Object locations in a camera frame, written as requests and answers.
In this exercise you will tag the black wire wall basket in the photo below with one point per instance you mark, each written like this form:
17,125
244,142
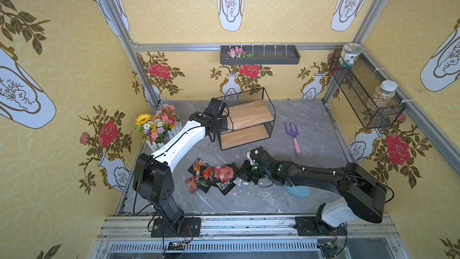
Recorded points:
358,84

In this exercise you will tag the purple garden fork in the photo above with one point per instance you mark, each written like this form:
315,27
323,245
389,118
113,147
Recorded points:
292,130

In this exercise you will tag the orange black tea bag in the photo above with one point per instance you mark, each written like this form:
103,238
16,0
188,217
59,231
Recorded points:
196,165

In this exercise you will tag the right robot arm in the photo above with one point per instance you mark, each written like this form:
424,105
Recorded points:
361,195

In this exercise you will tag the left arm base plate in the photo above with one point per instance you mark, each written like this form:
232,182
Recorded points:
188,228

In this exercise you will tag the light blue dustpan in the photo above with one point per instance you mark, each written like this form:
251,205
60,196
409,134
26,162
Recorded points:
298,191

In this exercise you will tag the clear jar with candies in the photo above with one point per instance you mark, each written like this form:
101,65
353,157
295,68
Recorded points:
382,95

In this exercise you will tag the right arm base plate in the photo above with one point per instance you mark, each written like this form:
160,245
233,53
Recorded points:
308,226

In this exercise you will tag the small circuit board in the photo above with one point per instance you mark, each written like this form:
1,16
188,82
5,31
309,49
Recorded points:
328,251
176,246

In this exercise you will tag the small circuit board left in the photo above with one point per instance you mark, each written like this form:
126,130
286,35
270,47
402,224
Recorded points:
176,246

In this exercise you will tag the white green lidded jar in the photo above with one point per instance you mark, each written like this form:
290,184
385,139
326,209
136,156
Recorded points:
350,52

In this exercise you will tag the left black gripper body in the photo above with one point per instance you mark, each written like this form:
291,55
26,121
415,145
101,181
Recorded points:
218,123

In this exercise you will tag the red black tea bag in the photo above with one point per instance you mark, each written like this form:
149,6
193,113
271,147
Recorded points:
191,184

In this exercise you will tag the black wire two-tier shelf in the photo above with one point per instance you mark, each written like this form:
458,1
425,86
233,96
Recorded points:
249,117

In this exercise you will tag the small circuit board right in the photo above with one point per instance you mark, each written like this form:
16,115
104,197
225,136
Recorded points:
328,251

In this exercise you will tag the grey wall tray shelf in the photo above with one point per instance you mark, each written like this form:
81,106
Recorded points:
259,54

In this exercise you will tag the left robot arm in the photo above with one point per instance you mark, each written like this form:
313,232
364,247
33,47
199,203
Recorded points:
152,179

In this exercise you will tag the colourful flower bouquet in planter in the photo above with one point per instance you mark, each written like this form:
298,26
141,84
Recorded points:
160,127

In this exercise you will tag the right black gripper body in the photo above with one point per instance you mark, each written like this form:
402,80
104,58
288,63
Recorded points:
250,169

